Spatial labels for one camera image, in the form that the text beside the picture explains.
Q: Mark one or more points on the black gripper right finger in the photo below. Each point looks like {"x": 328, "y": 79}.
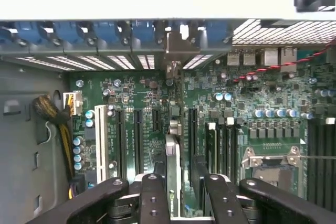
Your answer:
{"x": 223, "y": 205}

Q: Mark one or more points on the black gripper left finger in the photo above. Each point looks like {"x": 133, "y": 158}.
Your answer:
{"x": 153, "y": 203}

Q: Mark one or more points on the black RAM slot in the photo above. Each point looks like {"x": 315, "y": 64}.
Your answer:
{"x": 211, "y": 150}
{"x": 326, "y": 155}
{"x": 333, "y": 155}
{"x": 237, "y": 150}
{"x": 318, "y": 155}
{"x": 311, "y": 155}
{"x": 230, "y": 150}
{"x": 222, "y": 150}

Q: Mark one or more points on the CPU socket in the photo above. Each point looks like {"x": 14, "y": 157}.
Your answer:
{"x": 273, "y": 174}

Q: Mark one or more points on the long black expansion slot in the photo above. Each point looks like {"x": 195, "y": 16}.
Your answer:
{"x": 120, "y": 142}
{"x": 193, "y": 134}
{"x": 138, "y": 142}

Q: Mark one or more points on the white PCI expansion slot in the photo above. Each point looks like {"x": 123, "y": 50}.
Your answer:
{"x": 101, "y": 142}

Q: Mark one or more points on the short black expansion slot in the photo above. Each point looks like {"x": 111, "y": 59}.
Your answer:
{"x": 156, "y": 120}

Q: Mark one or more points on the thin metal locking lever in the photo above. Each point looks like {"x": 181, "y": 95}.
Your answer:
{"x": 302, "y": 157}

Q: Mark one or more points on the green motherboard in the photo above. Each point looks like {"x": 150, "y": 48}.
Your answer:
{"x": 204, "y": 90}

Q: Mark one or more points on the white power connector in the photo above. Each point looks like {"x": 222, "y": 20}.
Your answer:
{"x": 74, "y": 103}

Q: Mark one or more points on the grey open PC case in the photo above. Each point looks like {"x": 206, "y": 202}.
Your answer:
{"x": 26, "y": 129}

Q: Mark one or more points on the tall metal rear port block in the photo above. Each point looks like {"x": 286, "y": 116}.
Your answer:
{"x": 288, "y": 58}

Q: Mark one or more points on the blue slot retainer clip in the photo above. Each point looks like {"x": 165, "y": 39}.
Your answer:
{"x": 143, "y": 35}
{"x": 216, "y": 33}
{"x": 65, "y": 35}
{"x": 105, "y": 35}
{"x": 26, "y": 33}

